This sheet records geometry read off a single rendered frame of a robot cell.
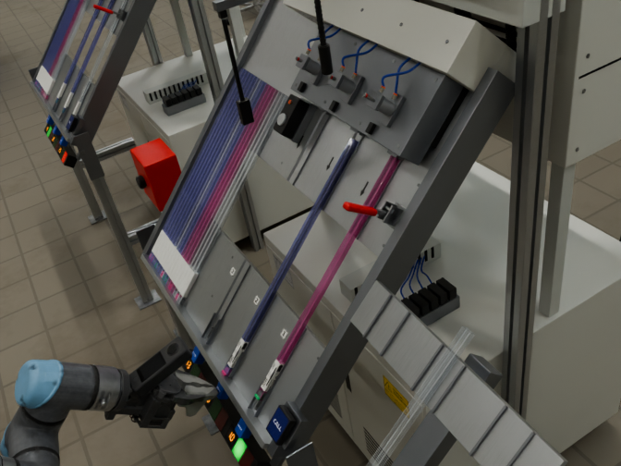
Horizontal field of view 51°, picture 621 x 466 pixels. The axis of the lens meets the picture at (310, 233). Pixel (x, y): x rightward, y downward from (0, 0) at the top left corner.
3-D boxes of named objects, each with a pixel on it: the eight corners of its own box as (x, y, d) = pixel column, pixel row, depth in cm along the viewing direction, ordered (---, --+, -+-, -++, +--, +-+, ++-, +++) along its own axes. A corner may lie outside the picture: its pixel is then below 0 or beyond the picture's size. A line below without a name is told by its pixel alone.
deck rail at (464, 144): (298, 458, 112) (271, 457, 108) (293, 449, 113) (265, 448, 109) (519, 86, 97) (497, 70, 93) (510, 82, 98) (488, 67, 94)
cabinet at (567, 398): (434, 557, 161) (424, 400, 124) (298, 381, 213) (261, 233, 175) (614, 425, 183) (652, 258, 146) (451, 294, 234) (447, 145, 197)
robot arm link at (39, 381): (7, 385, 105) (29, 346, 103) (73, 390, 112) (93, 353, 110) (14, 422, 100) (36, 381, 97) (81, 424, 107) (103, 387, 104)
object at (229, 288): (285, 444, 112) (271, 443, 109) (158, 257, 160) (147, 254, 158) (337, 354, 107) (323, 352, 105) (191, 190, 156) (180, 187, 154)
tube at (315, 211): (230, 376, 123) (225, 375, 123) (227, 372, 124) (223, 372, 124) (359, 141, 112) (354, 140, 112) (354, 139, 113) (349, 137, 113)
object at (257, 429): (293, 449, 113) (261, 449, 109) (165, 263, 162) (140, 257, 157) (296, 444, 113) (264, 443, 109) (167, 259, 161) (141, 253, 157)
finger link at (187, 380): (200, 400, 128) (160, 398, 122) (213, 376, 127) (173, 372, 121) (207, 411, 126) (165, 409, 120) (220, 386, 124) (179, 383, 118)
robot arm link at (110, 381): (92, 355, 110) (104, 386, 104) (116, 358, 113) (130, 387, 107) (75, 390, 112) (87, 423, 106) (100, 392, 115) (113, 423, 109)
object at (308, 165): (401, 265, 105) (380, 259, 102) (232, 127, 153) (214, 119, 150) (509, 82, 98) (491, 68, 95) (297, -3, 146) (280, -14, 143)
